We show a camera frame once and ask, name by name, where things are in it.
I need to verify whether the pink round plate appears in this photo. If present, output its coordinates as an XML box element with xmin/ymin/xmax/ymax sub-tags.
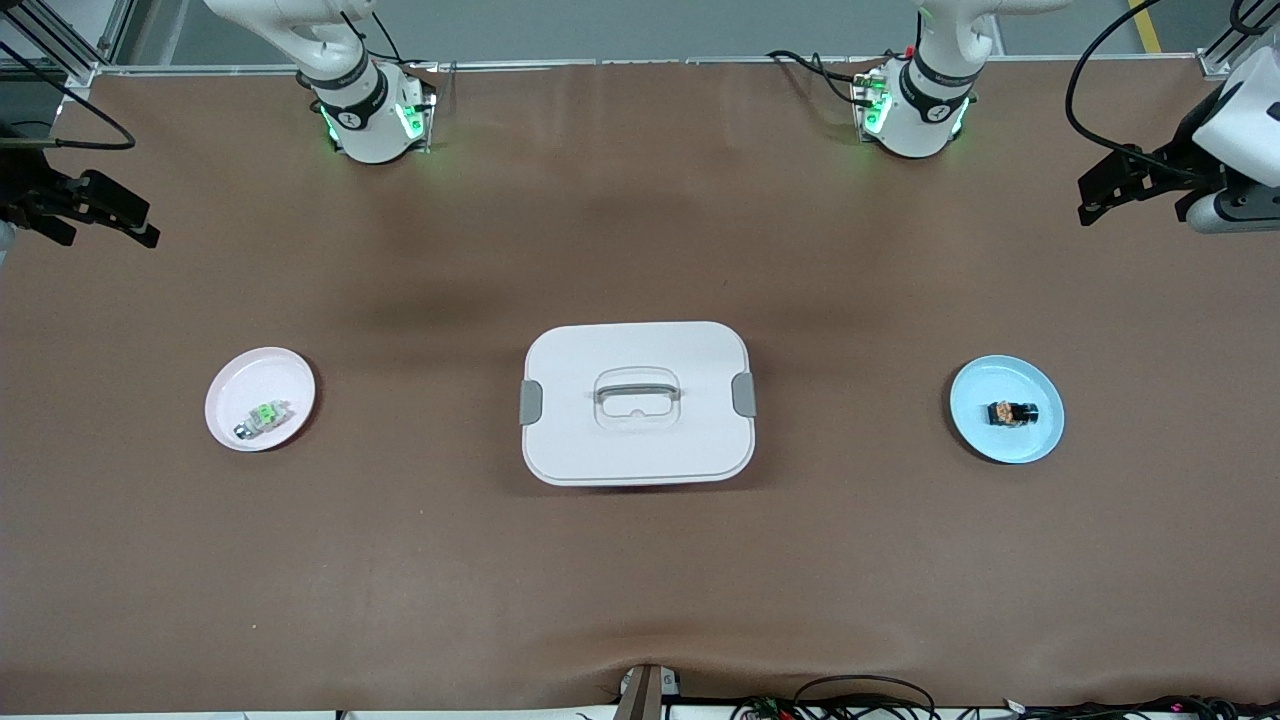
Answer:
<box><xmin>204</xmin><ymin>346</ymin><xmax>317</xmax><ymax>453</ymax></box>

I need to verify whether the blue round plate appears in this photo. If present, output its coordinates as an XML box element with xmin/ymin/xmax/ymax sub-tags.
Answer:
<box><xmin>949</xmin><ymin>354</ymin><xmax>1066</xmax><ymax>465</ymax></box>

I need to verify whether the white lidded storage box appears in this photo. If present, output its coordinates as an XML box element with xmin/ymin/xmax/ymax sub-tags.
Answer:
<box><xmin>520</xmin><ymin>320</ymin><xmax>758</xmax><ymax>488</ymax></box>

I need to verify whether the brown table mat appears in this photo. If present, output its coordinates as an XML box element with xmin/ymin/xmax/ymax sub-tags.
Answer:
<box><xmin>0</xmin><ymin>60</ymin><xmax>1280</xmax><ymax>713</ymax></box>

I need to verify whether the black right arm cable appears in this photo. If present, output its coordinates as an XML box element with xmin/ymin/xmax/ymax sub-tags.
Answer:
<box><xmin>0</xmin><ymin>40</ymin><xmax>137</xmax><ymax>151</ymax></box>

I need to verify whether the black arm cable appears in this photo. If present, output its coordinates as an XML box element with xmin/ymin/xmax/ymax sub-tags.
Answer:
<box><xmin>1064</xmin><ymin>0</ymin><xmax>1216</xmax><ymax>186</ymax></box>
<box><xmin>0</xmin><ymin>40</ymin><xmax>137</xmax><ymax>151</ymax></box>

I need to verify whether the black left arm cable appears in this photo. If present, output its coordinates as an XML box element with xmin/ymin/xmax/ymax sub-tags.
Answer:
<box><xmin>1064</xmin><ymin>0</ymin><xmax>1216</xmax><ymax>186</ymax></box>

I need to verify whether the aluminium frame profile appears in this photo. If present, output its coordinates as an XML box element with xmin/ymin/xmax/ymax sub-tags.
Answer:
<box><xmin>0</xmin><ymin>0</ymin><xmax>136</xmax><ymax>91</ymax></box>
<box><xmin>1198</xmin><ymin>20</ymin><xmax>1280</xmax><ymax>79</ymax></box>

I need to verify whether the green white switch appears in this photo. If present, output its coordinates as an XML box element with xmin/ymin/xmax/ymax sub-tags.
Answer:
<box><xmin>233</xmin><ymin>399</ymin><xmax>294</xmax><ymax>442</ymax></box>

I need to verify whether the black base cable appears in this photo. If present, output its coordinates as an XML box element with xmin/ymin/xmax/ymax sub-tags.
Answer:
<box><xmin>768</xmin><ymin>48</ymin><xmax>863</xmax><ymax>109</ymax></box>

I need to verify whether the grey box lid handle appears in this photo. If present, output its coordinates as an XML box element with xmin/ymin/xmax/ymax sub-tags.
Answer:
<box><xmin>594</xmin><ymin>375</ymin><xmax>683</xmax><ymax>406</ymax></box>

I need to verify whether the tangled cable bundle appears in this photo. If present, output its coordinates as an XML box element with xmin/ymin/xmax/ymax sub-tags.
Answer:
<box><xmin>1000</xmin><ymin>693</ymin><xmax>1280</xmax><ymax>720</ymax></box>
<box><xmin>730</xmin><ymin>675</ymin><xmax>941</xmax><ymax>720</ymax></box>

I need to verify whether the camera stand post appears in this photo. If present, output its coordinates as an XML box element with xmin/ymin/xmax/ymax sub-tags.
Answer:
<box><xmin>612</xmin><ymin>662</ymin><xmax>683</xmax><ymax>720</ymax></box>

